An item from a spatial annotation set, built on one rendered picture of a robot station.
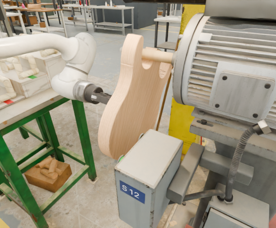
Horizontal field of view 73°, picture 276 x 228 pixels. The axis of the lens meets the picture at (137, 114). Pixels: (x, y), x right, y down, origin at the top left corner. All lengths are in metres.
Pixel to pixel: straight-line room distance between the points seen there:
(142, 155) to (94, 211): 1.28
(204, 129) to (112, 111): 0.26
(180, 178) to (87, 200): 1.30
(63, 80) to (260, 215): 0.81
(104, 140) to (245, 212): 0.43
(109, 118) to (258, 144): 0.38
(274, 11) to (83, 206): 1.61
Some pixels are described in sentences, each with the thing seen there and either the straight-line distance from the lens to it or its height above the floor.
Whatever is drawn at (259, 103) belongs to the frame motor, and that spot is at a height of 1.23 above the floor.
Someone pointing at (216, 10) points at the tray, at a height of 1.39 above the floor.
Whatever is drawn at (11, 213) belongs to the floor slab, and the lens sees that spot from 1.89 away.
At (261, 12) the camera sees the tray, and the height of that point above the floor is 1.39.
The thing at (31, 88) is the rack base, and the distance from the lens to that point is 1.20.
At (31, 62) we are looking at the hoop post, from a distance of 1.22.
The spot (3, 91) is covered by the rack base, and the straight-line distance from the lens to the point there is 1.33.
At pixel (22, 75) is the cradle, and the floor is 1.05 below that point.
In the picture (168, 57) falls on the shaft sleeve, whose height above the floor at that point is 1.26.
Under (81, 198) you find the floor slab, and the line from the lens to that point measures 1.75.
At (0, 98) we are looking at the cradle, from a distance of 1.17.
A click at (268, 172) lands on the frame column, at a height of 1.04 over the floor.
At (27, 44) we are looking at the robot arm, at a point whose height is 1.27.
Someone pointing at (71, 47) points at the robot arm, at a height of 1.24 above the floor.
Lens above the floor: 1.43
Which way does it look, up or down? 33 degrees down
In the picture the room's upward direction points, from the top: straight up
